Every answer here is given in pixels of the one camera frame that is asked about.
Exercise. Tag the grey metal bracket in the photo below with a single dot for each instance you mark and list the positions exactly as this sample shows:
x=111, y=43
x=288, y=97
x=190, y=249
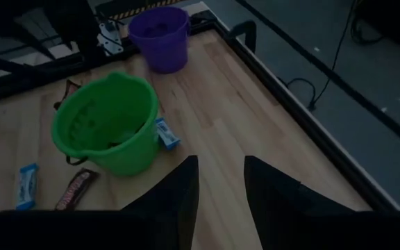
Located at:
x=109, y=38

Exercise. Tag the blue white candy bar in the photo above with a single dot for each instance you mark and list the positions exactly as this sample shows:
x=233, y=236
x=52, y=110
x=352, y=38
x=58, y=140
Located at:
x=26, y=187
x=167, y=134

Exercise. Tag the purple plastic bucket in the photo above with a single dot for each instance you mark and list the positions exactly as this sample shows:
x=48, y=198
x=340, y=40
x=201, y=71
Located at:
x=168, y=52

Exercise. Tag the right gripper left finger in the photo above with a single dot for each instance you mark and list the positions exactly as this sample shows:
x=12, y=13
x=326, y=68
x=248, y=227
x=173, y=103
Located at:
x=175, y=201

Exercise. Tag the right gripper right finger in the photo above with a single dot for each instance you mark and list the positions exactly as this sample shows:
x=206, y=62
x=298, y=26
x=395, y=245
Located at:
x=276, y=208

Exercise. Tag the black equipment case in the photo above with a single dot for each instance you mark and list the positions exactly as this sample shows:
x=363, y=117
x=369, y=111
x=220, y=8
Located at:
x=394, y=21

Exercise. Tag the brown candy bar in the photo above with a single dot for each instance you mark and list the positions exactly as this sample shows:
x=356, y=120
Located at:
x=69, y=88
x=76, y=189

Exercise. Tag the green monster face bucket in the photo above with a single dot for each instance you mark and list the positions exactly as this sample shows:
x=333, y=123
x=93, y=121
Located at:
x=134, y=156

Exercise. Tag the black orange striped mat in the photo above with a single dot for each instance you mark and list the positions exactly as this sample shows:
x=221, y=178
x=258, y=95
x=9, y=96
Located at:
x=141, y=7

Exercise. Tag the grey table clamp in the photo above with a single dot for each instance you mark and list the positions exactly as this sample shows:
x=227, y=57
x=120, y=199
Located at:
x=252, y=34

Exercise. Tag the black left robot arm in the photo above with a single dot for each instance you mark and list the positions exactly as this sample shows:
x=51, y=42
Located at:
x=71, y=24

